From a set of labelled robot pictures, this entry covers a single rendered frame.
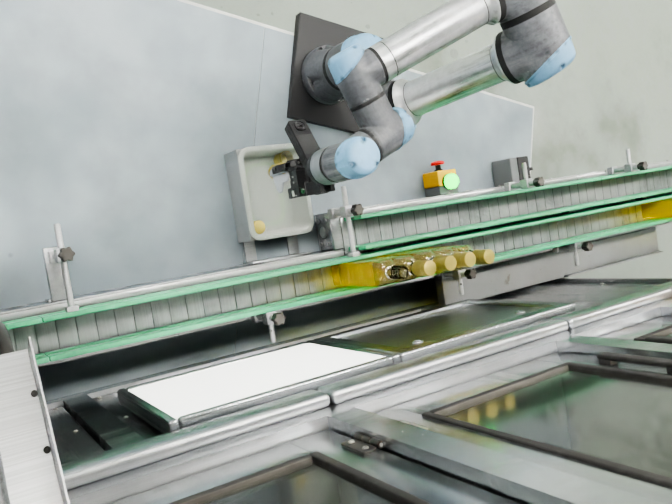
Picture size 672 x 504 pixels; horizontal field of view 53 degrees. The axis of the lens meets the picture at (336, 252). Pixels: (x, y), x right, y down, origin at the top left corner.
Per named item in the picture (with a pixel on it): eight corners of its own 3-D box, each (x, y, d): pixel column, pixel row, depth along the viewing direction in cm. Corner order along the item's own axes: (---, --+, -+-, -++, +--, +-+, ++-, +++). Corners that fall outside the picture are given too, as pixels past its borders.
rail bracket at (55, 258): (46, 310, 143) (63, 315, 123) (32, 230, 142) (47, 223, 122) (70, 305, 145) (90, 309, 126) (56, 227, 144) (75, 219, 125)
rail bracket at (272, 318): (251, 341, 156) (276, 346, 144) (246, 311, 155) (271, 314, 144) (266, 337, 158) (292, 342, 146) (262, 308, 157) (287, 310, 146)
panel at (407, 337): (119, 404, 130) (171, 441, 101) (116, 389, 130) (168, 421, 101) (470, 309, 176) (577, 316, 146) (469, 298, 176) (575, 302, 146)
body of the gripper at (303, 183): (286, 199, 148) (312, 193, 138) (280, 160, 148) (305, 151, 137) (316, 195, 152) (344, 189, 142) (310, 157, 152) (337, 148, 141)
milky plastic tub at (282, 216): (238, 243, 168) (252, 242, 161) (223, 153, 167) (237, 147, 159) (300, 233, 177) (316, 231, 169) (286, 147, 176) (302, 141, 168)
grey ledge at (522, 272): (424, 307, 193) (450, 308, 183) (419, 276, 192) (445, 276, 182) (634, 253, 240) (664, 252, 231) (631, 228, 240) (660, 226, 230)
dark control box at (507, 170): (493, 187, 212) (513, 184, 205) (489, 162, 212) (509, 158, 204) (512, 184, 216) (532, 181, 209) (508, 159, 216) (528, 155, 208)
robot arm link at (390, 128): (399, 85, 132) (359, 111, 128) (424, 136, 135) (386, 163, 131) (376, 94, 139) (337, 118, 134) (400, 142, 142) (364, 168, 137)
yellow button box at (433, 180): (424, 198, 198) (440, 195, 192) (420, 172, 198) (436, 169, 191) (442, 195, 202) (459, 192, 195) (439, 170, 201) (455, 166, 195)
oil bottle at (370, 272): (333, 286, 167) (382, 287, 148) (329, 263, 166) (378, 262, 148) (352, 281, 170) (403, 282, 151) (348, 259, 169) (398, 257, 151)
